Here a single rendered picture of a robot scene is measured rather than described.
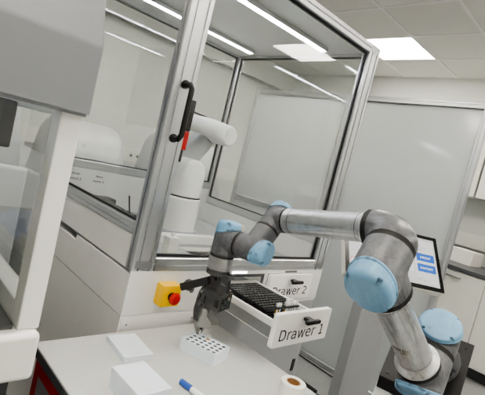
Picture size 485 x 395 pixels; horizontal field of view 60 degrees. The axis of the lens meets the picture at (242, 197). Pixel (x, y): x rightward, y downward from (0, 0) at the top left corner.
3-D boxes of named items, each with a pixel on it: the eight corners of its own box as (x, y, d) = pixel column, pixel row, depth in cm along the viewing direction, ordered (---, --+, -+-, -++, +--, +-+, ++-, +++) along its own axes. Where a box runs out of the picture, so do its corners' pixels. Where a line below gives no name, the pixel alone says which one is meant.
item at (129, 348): (152, 359, 116) (153, 353, 116) (123, 363, 110) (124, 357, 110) (133, 338, 126) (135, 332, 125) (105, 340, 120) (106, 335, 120)
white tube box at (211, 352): (226, 358, 127) (229, 346, 127) (211, 367, 120) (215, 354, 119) (194, 342, 133) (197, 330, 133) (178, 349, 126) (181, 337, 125)
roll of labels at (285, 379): (272, 389, 116) (276, 376, 115) (290, 386, 120) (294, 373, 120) (289, 404, 110) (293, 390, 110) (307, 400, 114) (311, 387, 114)
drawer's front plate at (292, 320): (324, 338, 148) (332, 308, 147) (269, 349, 127) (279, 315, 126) (320, 335, 149) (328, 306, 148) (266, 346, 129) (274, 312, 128)
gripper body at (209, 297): (215, 315, 124) (226, 277, 123) (193, 305, 128) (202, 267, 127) (229, 310, 130) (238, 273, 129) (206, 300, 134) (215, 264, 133)
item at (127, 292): (314, 298, 200) (322, 269, 199) (120, 316, 129) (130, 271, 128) (197, 239, 268) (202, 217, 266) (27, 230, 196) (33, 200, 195)
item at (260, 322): (319, 331, 148) (323, 315, 147) (270, 341, 130) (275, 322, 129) (243, 288, 176) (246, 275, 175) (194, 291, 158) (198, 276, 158)
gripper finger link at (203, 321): (204, 342, 125) (212, 313, 125) (189, 334, 128) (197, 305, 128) (210, 339, 128) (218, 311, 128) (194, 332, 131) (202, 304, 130)
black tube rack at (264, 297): (294, 322, 150) (299, 305, 150) (262, 327, 138) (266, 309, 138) (252, 298, 166) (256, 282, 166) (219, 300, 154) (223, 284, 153)
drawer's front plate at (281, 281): (307, 297, 192) (313, 274, 191) (265, 301, 172) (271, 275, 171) (304, 295, 193) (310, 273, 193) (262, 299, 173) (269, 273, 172)
